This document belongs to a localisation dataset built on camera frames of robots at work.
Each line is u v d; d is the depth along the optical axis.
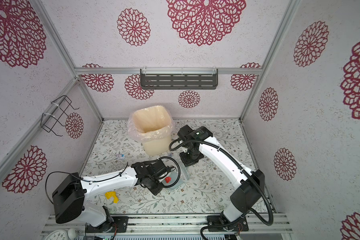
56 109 0.77
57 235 0.67
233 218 0.60
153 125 1.02
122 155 0.98
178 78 0.95
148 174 0.59
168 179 0.83
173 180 0.82
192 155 0.63
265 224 0.40
